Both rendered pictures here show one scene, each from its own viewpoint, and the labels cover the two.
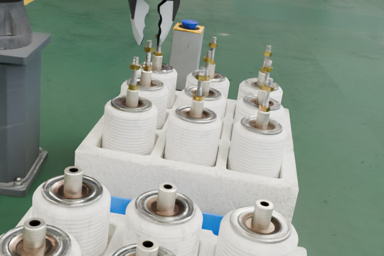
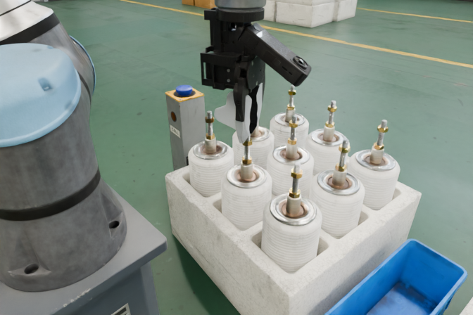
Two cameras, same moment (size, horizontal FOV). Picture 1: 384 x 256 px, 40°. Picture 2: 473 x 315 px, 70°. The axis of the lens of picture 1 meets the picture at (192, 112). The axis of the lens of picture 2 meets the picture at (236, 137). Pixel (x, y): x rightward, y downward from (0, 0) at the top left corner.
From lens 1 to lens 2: 0.78 m
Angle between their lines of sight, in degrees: 39
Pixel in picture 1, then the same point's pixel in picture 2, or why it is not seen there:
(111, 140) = (300, 256)
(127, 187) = (329, 285)
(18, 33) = (120, 212)
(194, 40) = (199, 104)
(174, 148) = (341, 223)
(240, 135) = (379, 178)
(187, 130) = (356, 202)
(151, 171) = (346, 258)
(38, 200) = not seen: outside the picture
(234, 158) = (371, 197)
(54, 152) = not seen: hidden behind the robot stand
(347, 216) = not seen: hidden behind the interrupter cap
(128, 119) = (317, 228)
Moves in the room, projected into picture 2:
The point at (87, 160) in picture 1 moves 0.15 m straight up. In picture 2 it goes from (300, 294) to (311, 220)
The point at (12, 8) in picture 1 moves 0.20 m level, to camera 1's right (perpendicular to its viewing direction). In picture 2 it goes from (102, 187) to (228, 133)
